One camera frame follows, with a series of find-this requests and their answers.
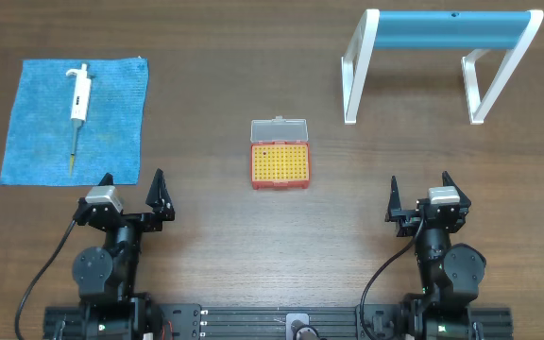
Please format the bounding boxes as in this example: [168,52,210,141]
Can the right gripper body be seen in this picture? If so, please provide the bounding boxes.
[393,197,470,238]

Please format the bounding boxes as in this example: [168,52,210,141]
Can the red and yellow tip box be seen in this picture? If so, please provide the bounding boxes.
[249,115,312,192]

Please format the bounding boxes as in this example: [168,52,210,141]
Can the white pipette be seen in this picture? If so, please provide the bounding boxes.
[64,61,96,178]

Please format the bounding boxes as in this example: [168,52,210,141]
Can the white and blue stand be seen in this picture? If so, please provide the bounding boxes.
[340,8,544,126]

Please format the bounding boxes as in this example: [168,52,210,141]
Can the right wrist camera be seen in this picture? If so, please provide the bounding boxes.
[426,185,463,206]

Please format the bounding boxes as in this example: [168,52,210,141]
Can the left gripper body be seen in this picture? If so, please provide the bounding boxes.
[73,196,164,233]

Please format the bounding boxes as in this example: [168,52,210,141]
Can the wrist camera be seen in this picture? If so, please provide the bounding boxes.
[84,184,126,214]
[426,185,463,206]

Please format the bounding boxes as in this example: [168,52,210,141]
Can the blue cloth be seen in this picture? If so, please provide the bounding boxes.
[0,57,151,188]

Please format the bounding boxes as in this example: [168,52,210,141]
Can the black cable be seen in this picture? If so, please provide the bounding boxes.
[13,218,78,340]
[359,215,427,340]

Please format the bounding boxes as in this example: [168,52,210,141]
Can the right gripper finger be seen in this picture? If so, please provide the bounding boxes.
[441,170,473,210]
[384,175,405,223]

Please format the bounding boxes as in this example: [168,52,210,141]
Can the mounting rail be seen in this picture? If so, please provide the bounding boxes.
[42,302,515,340]

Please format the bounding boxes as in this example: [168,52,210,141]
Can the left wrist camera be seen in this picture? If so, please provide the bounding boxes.
[84,184,126,214]

